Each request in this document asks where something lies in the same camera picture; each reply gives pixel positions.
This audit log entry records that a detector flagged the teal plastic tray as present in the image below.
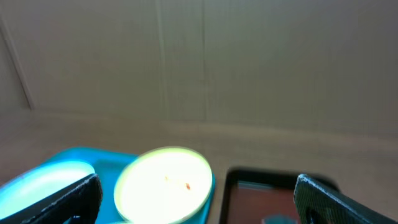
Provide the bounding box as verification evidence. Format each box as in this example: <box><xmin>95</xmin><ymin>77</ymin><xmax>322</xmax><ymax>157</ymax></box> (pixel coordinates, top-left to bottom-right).
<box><xmin>40</xmin><ymin>146</ymin><xmax>216</xmax><ymax>224</ymax></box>

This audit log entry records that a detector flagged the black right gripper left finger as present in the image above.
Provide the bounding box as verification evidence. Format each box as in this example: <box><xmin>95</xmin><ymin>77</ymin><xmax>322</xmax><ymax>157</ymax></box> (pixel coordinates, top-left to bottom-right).
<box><xmin>1</xmin><ymin>174</ymin><xmax>103</xmax><ymax>224</ymax></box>

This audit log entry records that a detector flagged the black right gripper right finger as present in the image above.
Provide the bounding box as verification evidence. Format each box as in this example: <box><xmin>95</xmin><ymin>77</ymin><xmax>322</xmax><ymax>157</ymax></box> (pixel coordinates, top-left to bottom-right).
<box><xmin>294</xmin><ymin>174</ymin><xmax>397</xmax><ymax>224</ymax></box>

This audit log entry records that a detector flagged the black tray with brown water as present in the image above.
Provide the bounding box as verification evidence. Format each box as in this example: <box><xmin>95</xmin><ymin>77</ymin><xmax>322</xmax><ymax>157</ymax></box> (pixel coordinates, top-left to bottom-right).
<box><xmin>219</xmin><ymin>167</ymin><xmax>340</xmax><ymax>224</ymax></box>

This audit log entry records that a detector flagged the yellow plate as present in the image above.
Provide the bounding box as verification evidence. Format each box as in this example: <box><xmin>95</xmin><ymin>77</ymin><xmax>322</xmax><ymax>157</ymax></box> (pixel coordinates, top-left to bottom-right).
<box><xmin>114</xmin><ymin>146</ymin><xmax>214</xmax><ymax>223</ymax></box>

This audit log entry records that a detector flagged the light blue plate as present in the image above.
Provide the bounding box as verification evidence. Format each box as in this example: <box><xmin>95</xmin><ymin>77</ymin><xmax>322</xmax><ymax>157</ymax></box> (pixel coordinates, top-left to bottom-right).
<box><xmin>1</xmin><ymin>161</ymin><xmax>95</xmax><ymax>219</ymax></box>

